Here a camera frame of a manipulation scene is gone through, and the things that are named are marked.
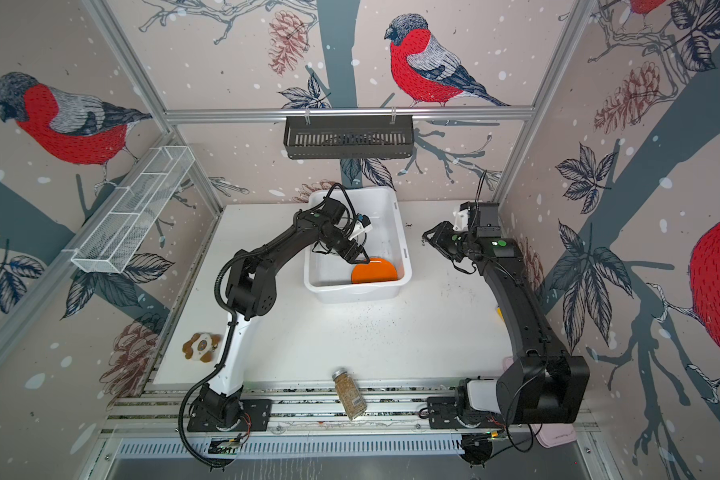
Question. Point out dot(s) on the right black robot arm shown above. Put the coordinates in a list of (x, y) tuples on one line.
[(544, 383)]

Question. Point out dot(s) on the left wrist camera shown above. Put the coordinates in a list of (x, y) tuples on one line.
[(362, 225)]

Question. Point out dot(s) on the glass spice jar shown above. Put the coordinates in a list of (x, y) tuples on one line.
[(349, 394)]

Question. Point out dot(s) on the pink flat case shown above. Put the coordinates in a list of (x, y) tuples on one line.
[(554, 435)]

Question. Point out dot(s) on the black hanging wall basket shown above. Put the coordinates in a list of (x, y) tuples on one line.
[(349, 137)]

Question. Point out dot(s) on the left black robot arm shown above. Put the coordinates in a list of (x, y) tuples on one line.
[(245, 288)]

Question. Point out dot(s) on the orange plate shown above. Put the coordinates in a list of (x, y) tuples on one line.
[(375, 271)]

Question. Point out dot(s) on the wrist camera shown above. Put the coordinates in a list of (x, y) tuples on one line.
[(463, 217), (362, 225)]

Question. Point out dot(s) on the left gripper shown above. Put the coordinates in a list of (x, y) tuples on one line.
[(356, 253)]

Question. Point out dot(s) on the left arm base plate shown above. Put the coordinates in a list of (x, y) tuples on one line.
[(234, 416)]

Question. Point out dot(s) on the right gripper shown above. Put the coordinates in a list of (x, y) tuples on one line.
[(442, 238)]

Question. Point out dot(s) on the small circuit board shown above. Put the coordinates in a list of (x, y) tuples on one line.
[(225, 446)]

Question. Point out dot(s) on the brown white dog coaster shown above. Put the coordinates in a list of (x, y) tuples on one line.
[(201, 347)]

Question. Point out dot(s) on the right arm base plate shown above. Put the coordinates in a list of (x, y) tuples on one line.
[(450, 413)]

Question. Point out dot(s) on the white plastic bin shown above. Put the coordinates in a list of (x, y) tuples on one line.
[(329, 277)]

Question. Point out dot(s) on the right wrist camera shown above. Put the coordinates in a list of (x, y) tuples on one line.
[(463, 217)]

